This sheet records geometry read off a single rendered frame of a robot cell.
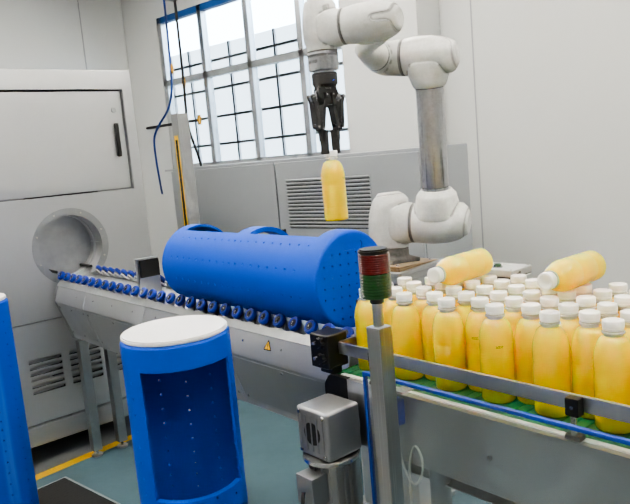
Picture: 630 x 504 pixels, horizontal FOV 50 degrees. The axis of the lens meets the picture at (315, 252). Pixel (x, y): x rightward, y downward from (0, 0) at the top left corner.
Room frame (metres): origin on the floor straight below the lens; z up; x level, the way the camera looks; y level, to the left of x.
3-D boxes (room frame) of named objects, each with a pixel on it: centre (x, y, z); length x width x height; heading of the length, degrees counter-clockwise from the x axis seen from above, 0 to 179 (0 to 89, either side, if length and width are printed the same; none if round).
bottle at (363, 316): (1.68, -0.12, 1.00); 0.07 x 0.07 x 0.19
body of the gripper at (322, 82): (2.03, -0.07, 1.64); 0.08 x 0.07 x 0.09; 130
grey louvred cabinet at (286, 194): (4.46, 0.04, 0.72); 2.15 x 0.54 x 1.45; 48
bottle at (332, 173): (2.03, -0.07, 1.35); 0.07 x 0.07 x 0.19
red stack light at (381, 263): (1.33, -0.12, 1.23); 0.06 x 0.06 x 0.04
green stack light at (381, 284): (1.33, -0.12, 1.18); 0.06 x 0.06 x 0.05
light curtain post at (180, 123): (3.21, 0.57, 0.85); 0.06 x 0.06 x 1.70; 40
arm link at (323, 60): (2.03, -0.07, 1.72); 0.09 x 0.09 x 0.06
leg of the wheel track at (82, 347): (3.36, 1.23, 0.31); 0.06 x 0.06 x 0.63; 40
